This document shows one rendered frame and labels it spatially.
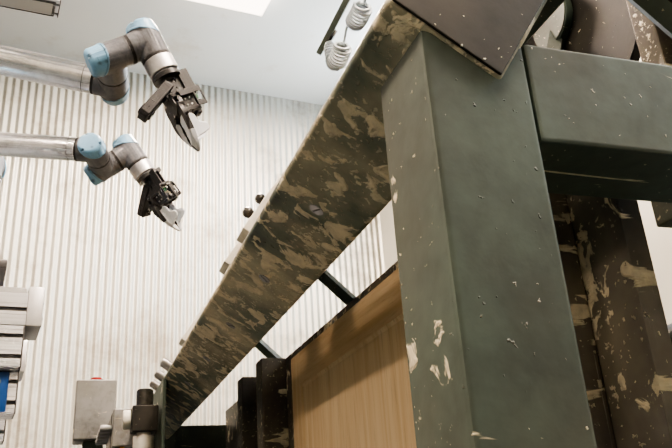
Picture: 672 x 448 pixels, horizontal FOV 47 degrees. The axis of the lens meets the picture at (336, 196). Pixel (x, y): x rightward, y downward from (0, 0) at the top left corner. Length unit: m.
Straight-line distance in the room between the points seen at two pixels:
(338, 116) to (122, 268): 5.00
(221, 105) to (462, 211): 5.94
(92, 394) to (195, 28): 3.77
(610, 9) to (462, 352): 1.89
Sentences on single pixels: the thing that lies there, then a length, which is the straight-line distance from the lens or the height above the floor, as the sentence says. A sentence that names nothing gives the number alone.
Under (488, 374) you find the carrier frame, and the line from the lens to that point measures 0.51.
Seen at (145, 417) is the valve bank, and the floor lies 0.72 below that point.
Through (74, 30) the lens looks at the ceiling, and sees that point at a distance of 6.01.
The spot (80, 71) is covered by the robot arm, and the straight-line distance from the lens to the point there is 2.09.
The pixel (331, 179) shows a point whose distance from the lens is 0.82.
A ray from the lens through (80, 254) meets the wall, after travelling 5.68.
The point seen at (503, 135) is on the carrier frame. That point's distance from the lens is 0.59.
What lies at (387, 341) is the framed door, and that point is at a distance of 1.21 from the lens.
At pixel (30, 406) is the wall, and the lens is 5.40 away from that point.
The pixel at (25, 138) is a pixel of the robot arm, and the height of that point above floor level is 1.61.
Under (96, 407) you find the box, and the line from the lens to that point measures 2.55.
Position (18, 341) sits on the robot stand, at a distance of 1.84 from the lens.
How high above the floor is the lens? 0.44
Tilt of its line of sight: 24 degrees up
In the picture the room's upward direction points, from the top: 4 degrees counter-clockwise
